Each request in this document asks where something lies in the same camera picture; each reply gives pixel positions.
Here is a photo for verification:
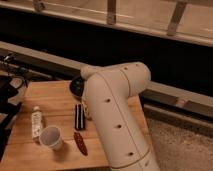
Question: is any white plastic bottle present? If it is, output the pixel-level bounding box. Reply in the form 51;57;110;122
31;106;43;142

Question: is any white paper cup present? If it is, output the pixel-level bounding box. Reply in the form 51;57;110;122
39;126;63;150

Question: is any dark red oblong object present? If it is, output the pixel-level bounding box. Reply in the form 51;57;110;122
74;132;88;156

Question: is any dark blue bowl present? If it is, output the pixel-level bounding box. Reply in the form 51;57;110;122
69;76;84;99

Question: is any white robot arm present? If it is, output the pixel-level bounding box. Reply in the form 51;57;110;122
80;62;160;171

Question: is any black equipment with cables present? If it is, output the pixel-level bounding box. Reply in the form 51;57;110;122
0;53;31;161

